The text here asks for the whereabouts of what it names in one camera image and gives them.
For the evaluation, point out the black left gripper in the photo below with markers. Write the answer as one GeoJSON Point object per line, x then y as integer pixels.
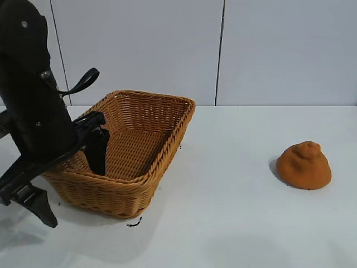
{"type": "Point", "coordinates": [39, 120]}

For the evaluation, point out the brown woven wicker basket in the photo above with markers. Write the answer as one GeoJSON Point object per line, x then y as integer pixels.
{"type": "Point", "coordinates": [125, 192]}

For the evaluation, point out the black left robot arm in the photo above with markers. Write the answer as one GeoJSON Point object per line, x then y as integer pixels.
{"type": "Point", "coordinates": [22, 39]}

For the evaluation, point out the small black thread scrap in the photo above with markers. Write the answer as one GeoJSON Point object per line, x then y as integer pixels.
{"type": "Point", "coordinates": [136, 223]}

